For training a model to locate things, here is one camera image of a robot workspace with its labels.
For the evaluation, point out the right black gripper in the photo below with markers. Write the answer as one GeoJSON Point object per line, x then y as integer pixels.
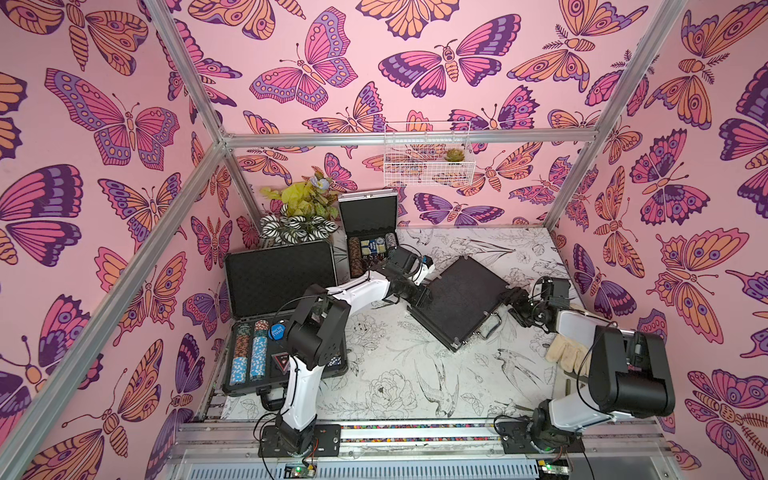
{"type": "Point", "coordinates": [522, 300]}

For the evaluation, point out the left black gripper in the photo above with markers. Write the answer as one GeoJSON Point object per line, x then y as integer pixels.
{"type": "Point", "coordinates": [413, 302]}

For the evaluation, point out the black medium poker case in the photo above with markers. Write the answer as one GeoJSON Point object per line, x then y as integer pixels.
{"type": "Point", "coordinates": [453, 306]}

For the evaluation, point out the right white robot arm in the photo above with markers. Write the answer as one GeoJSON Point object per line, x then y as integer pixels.
{"type": "Point", "coordinates": [618, 373]}

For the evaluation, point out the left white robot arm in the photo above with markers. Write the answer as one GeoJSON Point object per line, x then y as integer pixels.
{"type": "Point", "coordinates": [314, 332]}

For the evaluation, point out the small silver poker case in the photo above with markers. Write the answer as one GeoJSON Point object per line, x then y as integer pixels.
{"type": "Point", "coordinates": [369, 220]}

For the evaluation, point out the large black poker case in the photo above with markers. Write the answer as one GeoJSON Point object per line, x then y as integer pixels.
{"type": "Point", "coordinates": [264, 287]}

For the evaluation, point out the beige work glove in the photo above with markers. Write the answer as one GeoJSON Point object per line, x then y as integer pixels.
{"type": "Point", "coordinates": [575, 330]}

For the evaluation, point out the yellow-green leafy plant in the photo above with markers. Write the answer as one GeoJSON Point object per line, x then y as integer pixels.
{"type": "Point", "coordinates": [312, 197]}

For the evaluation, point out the small green succulent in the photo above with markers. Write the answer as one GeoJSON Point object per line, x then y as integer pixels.
{"type": "Point", "coordinates": [454, 155]}

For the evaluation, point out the striped leaf plant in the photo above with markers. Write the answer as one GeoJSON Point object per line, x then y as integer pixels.
{"type": "Point", "coordinates": [292, 230]}

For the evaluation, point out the white wire basket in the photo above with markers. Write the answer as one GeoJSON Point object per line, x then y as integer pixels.
{"type": "Point", "coordinates": [415, 157]}

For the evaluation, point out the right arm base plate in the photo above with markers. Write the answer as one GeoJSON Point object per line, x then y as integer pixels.
{"type": "Point", "coordinates": [519, 437]}

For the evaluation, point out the aluminium front rail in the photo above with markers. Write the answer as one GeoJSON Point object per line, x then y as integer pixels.
{"type": "Point", "coordinates": [477, 448]}

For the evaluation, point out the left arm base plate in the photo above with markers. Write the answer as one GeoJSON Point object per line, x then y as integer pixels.
{"type": "Point", "coordinates": [281, 441]}

